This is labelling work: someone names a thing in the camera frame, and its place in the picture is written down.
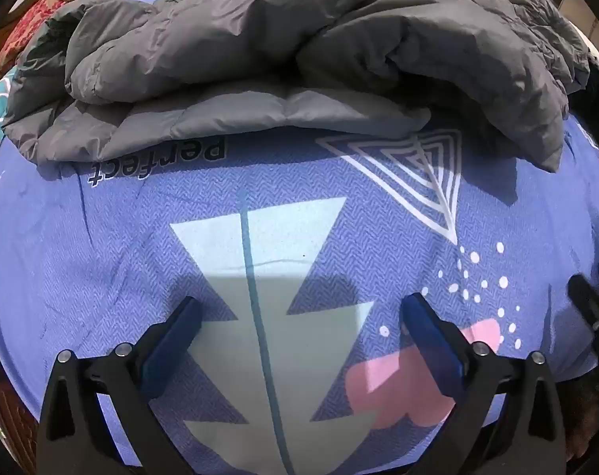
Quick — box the grey puffer jacket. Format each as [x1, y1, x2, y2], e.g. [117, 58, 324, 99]
[3, 0, 590, 172]

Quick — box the blue printed bedsheet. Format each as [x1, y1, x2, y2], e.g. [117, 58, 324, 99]
[0, 0, 599, 475]

